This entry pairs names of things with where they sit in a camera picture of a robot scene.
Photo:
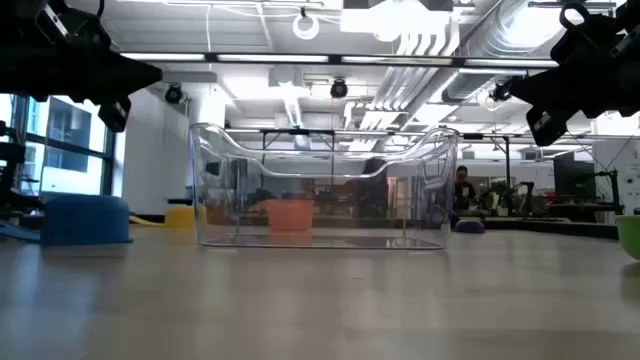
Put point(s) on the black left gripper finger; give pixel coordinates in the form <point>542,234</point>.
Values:
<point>115,115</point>
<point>125,75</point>

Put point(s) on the orange measuring cup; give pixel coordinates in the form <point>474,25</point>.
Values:
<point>290,215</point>

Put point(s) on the window with dark frame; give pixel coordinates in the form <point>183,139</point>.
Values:
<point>70,145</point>

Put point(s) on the person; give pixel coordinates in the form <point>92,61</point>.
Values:
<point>462,192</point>

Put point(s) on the clear plastic basket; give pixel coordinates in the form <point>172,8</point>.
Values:
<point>430,220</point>

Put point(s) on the black metal stand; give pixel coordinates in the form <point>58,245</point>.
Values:
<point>507,170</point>

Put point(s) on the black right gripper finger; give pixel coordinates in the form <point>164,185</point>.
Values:
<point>540,87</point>
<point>547,125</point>

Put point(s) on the green potted plant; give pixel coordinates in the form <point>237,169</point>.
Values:
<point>497,192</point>

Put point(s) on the light blue measuring cup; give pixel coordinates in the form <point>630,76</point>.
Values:
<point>85,220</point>

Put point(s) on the black ceiling-mounted camera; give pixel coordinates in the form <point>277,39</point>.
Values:
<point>500,91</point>
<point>338,88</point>
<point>173,94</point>

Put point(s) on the yellow measuring cup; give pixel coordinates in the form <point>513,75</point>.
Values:
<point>180,217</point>

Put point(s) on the black overhead frame bar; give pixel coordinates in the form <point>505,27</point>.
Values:
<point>335,59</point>

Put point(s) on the black metal gantry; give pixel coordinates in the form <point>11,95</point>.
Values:
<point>297,132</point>

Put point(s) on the black aluminium table frame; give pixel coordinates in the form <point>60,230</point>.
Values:
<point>550,227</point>

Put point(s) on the green measuring cup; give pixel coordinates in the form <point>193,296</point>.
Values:
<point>631,237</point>

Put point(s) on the dark blue measuring cup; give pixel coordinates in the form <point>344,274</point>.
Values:
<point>470,227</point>

